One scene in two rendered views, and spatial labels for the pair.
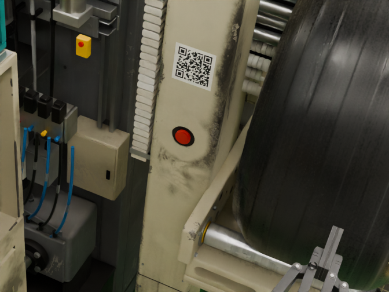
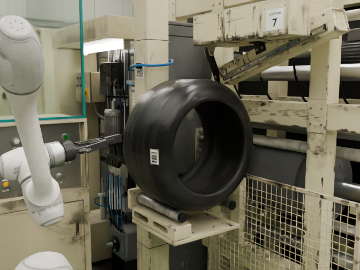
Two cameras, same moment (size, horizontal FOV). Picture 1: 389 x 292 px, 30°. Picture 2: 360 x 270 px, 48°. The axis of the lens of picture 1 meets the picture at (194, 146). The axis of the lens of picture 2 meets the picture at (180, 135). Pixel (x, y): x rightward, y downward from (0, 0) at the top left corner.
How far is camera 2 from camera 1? 1.48 m
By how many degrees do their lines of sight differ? 47
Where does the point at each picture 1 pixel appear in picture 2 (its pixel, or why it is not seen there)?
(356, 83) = (147, 100)
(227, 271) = (141, 210)
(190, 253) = (129, 201)
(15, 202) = (85, 180)
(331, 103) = (139, 107)
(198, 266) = (137, 215)
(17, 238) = (84, 197)
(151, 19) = not seen: hidden behind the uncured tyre
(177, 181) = not seen: hidden behind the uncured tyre
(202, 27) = not seen: hidden behind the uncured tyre
